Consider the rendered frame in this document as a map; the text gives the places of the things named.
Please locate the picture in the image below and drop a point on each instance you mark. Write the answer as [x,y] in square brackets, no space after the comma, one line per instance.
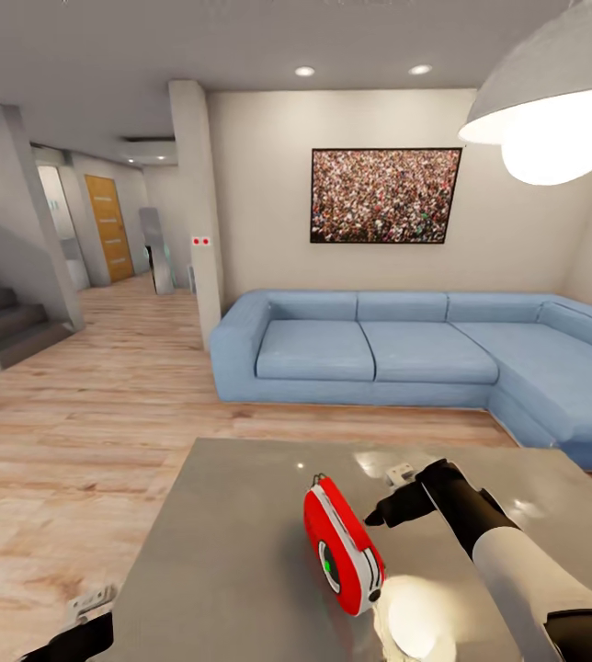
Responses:
[382,195]

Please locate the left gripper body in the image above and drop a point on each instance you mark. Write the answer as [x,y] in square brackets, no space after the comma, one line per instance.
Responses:
[88,639]

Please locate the radio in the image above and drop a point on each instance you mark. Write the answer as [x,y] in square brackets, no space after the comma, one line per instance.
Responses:
[355,568]

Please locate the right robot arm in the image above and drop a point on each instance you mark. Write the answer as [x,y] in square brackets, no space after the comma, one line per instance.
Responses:
[548,611]

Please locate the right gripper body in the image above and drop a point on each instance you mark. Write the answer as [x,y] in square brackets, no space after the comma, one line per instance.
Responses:
[397,508]

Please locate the standing mirror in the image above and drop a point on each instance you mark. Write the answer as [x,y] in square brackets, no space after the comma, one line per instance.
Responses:
[156,251]

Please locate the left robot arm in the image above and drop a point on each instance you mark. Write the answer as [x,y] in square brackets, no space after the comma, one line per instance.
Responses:
[79,638]

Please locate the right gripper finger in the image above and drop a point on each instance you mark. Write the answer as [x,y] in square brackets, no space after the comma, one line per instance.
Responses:
[375,518]

